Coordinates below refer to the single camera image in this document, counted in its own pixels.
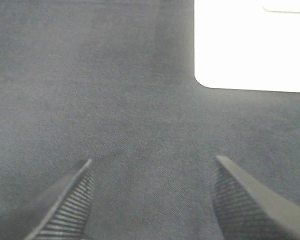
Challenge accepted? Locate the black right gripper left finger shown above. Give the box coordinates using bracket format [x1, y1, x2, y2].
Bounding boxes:
[23, 159, 95, 240]

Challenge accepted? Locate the black table mat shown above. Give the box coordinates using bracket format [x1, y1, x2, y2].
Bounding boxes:
[0, 0, 300, 240]

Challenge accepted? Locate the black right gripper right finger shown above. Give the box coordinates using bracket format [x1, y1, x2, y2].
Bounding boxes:
[211, 155, 300, 240]

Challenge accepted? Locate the white storage box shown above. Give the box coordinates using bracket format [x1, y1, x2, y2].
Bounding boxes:
[194, 0, 300, 93]

